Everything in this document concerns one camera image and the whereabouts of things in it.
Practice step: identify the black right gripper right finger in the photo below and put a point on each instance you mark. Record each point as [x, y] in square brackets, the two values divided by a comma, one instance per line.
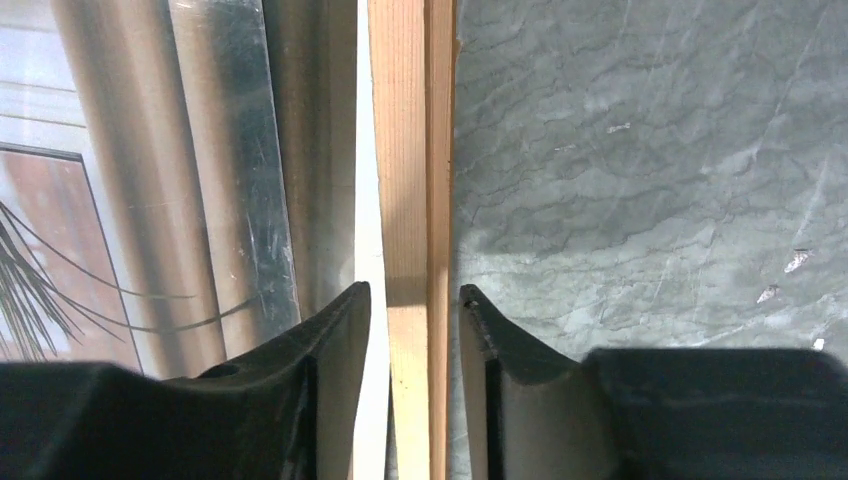
[645, 413]

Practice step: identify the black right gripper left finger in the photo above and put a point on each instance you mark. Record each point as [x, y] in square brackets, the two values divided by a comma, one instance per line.
[284, 410]

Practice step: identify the glossy plant photo print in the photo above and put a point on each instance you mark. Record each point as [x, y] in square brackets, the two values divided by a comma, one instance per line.
[176, 177]

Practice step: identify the wooden picture frame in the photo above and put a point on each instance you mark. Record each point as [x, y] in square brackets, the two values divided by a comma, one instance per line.
[413, 49]

